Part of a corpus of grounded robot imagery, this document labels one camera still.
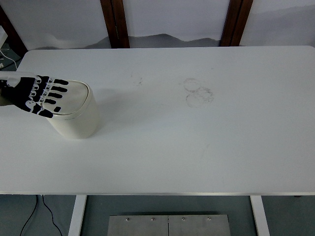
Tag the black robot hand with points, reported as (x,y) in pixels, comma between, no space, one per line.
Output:
(17,92)

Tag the cream trash can with lid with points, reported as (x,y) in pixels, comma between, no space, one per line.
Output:
(76,114)

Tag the left white table leg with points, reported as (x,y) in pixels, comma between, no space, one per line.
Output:
(77,215)

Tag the white table leg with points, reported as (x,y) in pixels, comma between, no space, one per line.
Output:
(259,216)
(77,215)

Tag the right white table leg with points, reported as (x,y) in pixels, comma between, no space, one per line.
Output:
(259,216)

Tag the far-left dark wooden post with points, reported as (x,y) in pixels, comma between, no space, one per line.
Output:
(15,41)

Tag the left dark wooden post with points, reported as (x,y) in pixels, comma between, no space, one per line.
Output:
(115,20)

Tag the metal base plate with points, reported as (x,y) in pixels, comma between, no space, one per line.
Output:
(169,225)

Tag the right dark wooden post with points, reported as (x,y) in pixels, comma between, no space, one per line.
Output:
(235,22)

